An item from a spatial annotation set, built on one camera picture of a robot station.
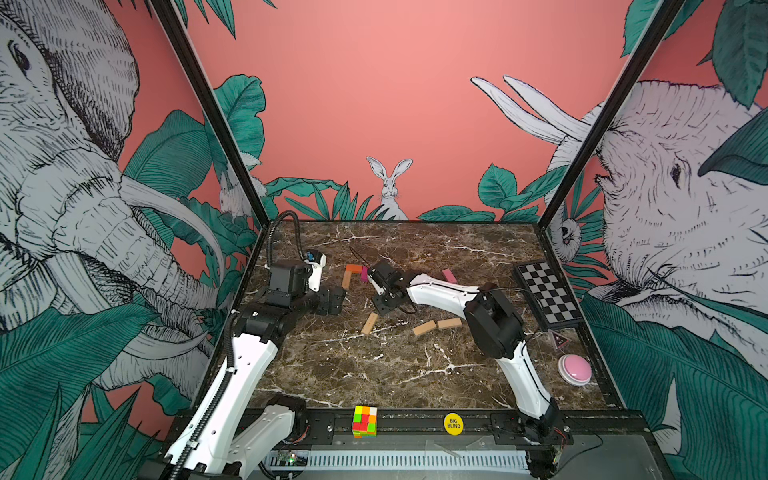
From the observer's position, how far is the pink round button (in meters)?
0.83

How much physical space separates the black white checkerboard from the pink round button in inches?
4.1

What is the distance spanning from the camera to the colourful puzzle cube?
715mm

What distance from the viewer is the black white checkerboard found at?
93cm
